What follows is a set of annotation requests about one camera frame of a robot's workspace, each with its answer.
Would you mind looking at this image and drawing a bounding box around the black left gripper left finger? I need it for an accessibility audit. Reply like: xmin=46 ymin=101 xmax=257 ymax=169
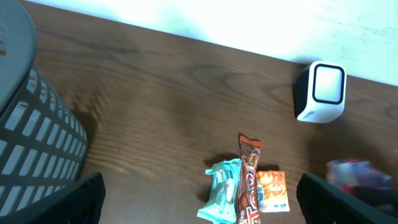
xmin=1 ymin=172 xmax=106 ymax=224

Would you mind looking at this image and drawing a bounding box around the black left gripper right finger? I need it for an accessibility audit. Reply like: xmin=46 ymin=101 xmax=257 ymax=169
xmin=297 ymin=173 xmax=397 ymax=224

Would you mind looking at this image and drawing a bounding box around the purple red tissue pack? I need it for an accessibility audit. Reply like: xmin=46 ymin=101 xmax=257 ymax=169
xmin=326 ymin=159 xmax=392 ymax=192

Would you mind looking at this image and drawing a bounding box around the small orange tissue packet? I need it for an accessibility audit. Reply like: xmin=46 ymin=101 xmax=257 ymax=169
xmin=256 ymin=170 xmax=290 ymax=213

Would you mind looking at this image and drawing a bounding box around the orange chocolate bar wrapper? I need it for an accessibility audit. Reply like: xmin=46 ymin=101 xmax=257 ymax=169
xmin=237 ymin=134 xmax=262 ymax=224

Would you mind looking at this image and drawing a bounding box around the green wet wipes pack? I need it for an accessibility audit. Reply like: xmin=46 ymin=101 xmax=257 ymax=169
xmin=197 ymin=158 xmax=242 ymax=224

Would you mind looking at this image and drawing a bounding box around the white barcode scanner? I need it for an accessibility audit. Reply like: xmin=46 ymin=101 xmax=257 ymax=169
xmin=294 ymin=61 xmax=346 ymax=123

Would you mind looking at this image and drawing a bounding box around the dark grey plastic basket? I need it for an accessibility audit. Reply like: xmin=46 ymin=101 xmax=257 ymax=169
xmin=1 ymin=0 xmax=88 ymax=218

